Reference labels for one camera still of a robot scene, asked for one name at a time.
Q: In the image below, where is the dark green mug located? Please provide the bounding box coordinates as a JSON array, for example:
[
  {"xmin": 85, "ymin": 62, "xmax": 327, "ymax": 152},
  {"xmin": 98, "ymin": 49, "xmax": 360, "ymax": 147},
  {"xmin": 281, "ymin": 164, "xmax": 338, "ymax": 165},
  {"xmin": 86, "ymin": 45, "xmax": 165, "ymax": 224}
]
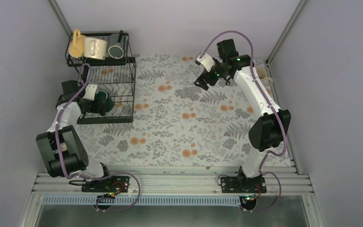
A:
[{"xmin": 95, "ymin": 90, "xmax": 113, "ymax": 116}]

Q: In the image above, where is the floral cream mug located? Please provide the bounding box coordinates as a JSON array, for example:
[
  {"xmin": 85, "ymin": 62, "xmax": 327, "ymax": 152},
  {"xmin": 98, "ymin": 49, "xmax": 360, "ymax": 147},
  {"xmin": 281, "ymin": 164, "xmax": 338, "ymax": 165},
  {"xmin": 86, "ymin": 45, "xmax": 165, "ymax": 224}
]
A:
[{"xmin": 255, "ymin": 66, "xmax": 273, "ymax": 87}]

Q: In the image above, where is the cream white ribbed mug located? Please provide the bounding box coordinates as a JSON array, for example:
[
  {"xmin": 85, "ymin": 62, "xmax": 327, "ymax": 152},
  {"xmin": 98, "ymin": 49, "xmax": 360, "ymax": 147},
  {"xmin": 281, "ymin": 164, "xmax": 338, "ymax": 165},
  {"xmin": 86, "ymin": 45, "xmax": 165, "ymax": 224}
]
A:
[{"xmin": 84, "ymin": 37, "xmax": 108, "ymax": 60}]

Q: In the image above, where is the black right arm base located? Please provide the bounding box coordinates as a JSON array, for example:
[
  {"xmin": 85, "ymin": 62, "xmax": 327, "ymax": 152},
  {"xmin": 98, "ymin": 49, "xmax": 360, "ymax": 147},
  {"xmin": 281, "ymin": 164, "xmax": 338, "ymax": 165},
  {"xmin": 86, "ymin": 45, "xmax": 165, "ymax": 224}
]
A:
[{"xmin": 219, "ymin": 175, "xmax": 267, "ymax": 193}]

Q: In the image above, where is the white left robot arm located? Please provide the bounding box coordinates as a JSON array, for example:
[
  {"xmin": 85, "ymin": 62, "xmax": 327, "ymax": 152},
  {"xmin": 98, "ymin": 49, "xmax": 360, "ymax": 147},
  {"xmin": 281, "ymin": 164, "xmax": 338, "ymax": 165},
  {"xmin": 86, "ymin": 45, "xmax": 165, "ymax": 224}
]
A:
[{"xmin": 36, "ymin": 80, "xmax": 113, "ymax": 192}]

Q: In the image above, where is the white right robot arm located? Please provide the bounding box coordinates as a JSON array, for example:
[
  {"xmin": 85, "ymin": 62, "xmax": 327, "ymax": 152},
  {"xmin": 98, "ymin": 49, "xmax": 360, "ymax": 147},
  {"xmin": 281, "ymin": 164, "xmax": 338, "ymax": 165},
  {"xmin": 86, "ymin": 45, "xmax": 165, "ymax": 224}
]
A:
[{"xmin": 194, "ymin": 39, "xmax": 291, "ymax": 192}]

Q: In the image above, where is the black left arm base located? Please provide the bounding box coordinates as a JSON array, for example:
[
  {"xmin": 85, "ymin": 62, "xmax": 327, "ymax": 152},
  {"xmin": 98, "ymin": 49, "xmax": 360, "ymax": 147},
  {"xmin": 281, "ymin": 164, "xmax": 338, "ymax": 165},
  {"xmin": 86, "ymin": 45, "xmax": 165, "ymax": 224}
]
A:
[{"xmin": 81, "ymin": 176, "xmax": 130, "ymax": 193}]

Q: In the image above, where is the floral patterned table mat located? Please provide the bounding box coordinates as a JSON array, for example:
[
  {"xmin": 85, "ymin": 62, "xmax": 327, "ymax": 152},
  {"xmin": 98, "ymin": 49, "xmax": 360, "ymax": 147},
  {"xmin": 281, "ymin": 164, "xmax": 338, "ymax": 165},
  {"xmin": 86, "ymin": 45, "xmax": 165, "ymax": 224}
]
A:
[{"xmin": 58, "ymin": 53, "xmax": 295, "ymax": 167}]

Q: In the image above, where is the yellow mug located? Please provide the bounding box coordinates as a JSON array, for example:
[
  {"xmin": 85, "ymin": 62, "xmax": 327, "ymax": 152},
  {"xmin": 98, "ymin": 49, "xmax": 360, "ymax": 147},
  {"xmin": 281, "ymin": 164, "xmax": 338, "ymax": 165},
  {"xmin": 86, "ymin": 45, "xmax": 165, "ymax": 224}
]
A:
[{"xmin": 68, "ymin": 29, "xmax": 85, "ymax": 59}]

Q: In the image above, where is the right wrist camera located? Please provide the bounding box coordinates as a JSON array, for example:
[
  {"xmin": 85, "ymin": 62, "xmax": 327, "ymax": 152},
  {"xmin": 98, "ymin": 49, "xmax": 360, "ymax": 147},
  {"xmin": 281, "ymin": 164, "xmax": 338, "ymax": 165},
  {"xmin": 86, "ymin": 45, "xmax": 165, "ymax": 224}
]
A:
[{"xmin": 195, "ymin": 53, "xmax": 216, "ymax": 72}]

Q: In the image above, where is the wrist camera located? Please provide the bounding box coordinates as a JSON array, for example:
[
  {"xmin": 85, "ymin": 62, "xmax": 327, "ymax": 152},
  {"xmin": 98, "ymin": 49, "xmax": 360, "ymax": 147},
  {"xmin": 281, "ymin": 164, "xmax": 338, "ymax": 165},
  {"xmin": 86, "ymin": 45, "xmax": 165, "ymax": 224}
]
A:
[
  {"xmin": 83, "ymin": 84, "xmax": 98, "ymax": 101},
  {"xmin": 195, "ymin": 53, "xmax": 216, "ymax": 72}
]

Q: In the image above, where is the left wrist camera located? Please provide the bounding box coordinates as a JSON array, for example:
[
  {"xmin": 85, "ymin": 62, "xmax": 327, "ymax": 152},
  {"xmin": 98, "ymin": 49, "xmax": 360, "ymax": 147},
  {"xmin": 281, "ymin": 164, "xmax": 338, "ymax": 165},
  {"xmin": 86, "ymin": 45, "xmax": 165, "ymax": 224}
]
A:
[{"xmin": 83, "ymin": 84, "xmax": 98, "ymax": 101}]

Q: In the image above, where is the black wire dish rack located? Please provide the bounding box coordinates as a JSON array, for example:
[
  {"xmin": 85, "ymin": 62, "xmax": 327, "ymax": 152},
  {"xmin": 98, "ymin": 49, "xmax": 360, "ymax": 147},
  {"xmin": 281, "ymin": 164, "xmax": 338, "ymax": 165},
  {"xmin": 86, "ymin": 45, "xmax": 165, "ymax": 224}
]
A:
[{"xmin": 65, "ymin": 32, "xmax": 137, "ymax": 124}]

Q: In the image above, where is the grey-green mug black handle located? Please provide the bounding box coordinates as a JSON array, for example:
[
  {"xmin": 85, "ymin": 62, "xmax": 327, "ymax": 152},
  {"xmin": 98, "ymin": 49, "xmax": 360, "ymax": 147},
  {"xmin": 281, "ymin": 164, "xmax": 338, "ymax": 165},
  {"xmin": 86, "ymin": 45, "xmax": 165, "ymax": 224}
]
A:
[{"xmin": 107, "ymin": 30, "xmax": 126, "ymax": 59}]

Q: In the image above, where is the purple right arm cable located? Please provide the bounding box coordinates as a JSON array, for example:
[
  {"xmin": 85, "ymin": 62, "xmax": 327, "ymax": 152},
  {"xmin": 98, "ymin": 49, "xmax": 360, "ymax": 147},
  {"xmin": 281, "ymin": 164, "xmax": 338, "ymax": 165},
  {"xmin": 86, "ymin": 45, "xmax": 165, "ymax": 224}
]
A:
[{"xmin": 200, "ymin": 30, "xmax": 288, "ymax": 214}]

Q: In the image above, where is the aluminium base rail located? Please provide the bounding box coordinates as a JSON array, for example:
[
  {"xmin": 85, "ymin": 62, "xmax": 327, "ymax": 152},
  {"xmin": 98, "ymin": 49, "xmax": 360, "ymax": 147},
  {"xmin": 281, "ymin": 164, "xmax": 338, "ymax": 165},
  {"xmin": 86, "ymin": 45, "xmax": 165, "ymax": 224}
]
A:
[{"xmin": 32, "ymin": 166, "xmax": 314, "ymax": 196}]

